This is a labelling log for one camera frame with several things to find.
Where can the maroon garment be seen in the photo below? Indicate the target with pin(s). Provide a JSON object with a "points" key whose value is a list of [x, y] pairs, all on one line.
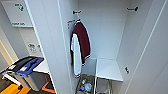
{"points": [[82, 40]]}

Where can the white wardrobe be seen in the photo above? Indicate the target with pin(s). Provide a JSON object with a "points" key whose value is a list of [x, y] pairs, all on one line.
{"points": [[103, 33]]}

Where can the white inner drawer unit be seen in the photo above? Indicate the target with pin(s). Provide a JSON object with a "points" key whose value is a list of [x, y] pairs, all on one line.
{"points": [[108, 70]]}

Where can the black wardrobe hook peg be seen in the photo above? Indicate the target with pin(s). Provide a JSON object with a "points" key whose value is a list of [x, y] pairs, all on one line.
{"points": [[132, 9], [76, 12]]}

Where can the box of small bottles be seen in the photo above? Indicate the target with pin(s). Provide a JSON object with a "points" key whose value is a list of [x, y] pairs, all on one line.
{"points": [[85, 85]]}

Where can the small dark wardrobe hinge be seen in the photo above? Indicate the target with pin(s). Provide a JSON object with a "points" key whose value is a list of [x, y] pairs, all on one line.
{"points": [[126, 70]]}

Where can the white wall board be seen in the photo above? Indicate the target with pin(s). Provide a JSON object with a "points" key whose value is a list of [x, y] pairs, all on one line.
{"points": [[16, 13]]}

